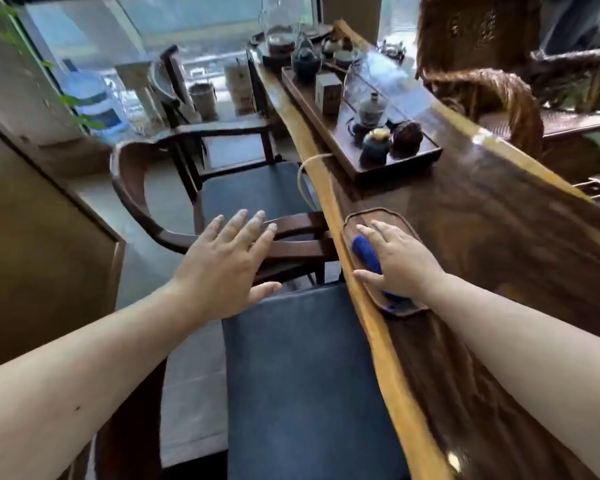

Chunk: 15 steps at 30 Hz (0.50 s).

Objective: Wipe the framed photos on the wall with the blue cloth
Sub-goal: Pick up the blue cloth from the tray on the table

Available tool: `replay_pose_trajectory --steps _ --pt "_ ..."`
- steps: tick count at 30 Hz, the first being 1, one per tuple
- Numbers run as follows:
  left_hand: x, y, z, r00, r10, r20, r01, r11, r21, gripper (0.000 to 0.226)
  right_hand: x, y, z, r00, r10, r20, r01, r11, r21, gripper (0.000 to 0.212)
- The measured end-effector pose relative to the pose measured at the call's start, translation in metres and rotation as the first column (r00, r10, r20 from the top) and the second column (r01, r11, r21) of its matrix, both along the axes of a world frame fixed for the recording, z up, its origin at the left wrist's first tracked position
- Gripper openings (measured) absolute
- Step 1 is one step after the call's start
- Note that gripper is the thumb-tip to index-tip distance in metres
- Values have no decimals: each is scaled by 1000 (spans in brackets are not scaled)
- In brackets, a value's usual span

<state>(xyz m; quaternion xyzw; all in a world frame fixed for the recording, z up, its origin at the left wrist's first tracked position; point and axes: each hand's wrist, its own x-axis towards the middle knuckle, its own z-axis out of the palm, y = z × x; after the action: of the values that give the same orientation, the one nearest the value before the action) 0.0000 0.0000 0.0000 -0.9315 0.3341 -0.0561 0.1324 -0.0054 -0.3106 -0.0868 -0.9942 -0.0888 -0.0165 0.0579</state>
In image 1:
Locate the glass kettle on dark base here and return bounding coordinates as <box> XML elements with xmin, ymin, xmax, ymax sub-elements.
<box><xmin>262</xmin><ymin>22</ymin><xmax>301</xmax><ymax>71</ymax></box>

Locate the blue and gold tea jar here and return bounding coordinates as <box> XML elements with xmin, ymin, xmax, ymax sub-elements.
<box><xmin>358</xmin><ymin>127</ymin><xmax>393</xmax><ymax>168</ymax></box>

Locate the clear glass pitcher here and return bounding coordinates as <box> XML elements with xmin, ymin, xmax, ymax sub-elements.
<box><xmin>342</xmin><ymin>57</ymin><xmax>381</xmax><ymax>113</ymax></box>

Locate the small metal teapot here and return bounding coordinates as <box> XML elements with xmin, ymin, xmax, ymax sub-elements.
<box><xmin>377</xmin><ymin>38</ymin><xmax>409</xmax><ymax>63</ymax></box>

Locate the green vine plant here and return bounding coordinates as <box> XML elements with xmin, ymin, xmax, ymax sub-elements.
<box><xmin>0</xmin><ymin>0</ymin><xmax>106</xmax><ymax>131</ymax></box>

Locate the carved root wooden armchair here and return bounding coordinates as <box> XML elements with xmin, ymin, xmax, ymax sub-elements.
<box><xmin>415</xmin><ymin>0</ymin><xmax>600</xmax><ymax>195</ymax></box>

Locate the beige hose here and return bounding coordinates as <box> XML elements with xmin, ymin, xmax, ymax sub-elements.
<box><xmin>296</xmin><ymin>153</ymin><xmax>335</xmax><ymax>211</ymax></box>

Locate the white lidded tea bowl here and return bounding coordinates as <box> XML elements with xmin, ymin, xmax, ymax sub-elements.
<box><xmin>355</xmin><ymin>92</ymin><xmax>389</xmax><ymax>129</ymax></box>

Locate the person's right hand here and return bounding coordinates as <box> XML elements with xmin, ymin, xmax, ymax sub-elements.
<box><xmin>353</xmin><ymin>220</ymin><xmax>449</xmax><ymax>303</ymax></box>

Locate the woven bin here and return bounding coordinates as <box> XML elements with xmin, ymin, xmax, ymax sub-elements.
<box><xmin>188</xmin><ymin>82</ymin><xmax>219</xmax><ymax>121</ymax></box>

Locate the person's left hand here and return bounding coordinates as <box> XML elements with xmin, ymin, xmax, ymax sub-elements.
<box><xmin>172</xmin><ymin>209</ymin><xmax>283</xmax><ymax>325</ymax></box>

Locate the large blue water bottle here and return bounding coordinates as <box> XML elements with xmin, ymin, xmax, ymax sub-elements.
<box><xmin>61</xmin><ymin>69</ymin><xmax>131</xmax><ymax>145</ymax></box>

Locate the dark wooden tea tray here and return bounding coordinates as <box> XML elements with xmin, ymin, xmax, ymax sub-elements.
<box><xmin>281</xmin><ymin>64</ymin><xmax>443</xmax><ymax>187</ymax></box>

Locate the dark wooden chair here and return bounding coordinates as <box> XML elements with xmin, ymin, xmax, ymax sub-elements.
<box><xmin>147</xmin><ymin>44</ymin><xmax>281</xmax><ymax>171</ymax></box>

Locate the blue cleaning cloth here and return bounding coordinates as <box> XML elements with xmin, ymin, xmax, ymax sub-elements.
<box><xmin>351</xmin><ymin>234</ymin><xmax>411</xmax><ymax>311</ymax></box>

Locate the cardboard box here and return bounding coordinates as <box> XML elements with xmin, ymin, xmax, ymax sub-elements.
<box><xmin>223</xmin><ymin>59</ymin><xmax>257</xmax><ymax>115</ymax></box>

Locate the person's left forearm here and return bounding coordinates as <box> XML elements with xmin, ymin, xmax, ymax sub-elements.
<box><xmin>0</xmin><ymin>280</ymin><xmax>216</xmax><ymax>480</ymax></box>

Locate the brown tea ornament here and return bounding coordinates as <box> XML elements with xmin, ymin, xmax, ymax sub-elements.
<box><xmin>389</xmin><ymin>120</ymin><xmax>425</xmax><ymax>159</ymax></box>

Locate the person's right forearm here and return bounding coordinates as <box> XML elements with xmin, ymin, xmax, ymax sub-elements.
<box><xmin>422</xmin><ymin>273</ymin><xmax>600</xmax><ymax>480</ymax></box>

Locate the small brown wooden tray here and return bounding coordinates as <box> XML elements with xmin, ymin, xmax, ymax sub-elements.
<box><xmin>341</xmin><ymin>208</ymin><xmax>431</xmax><ymax>318</ymax></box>

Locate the dark ceramic teapot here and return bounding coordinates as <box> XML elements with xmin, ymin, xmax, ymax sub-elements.
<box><xmin>291</xmin><ymin>37</ymin><xmax>324</xmax><ymax>85</ymax></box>

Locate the small white box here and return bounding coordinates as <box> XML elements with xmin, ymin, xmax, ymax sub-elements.
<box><xmin>315</xmin><ymin>71</ymin><xmax>343</xmax><ymax>115</ymax></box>

